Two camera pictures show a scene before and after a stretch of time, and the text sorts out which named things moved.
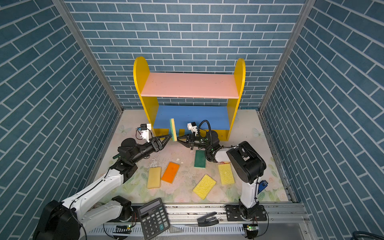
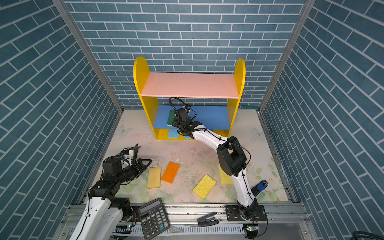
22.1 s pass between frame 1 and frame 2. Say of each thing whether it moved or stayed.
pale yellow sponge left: stayed
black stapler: stayed
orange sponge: stayed
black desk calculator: stayed
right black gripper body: moved
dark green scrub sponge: moved
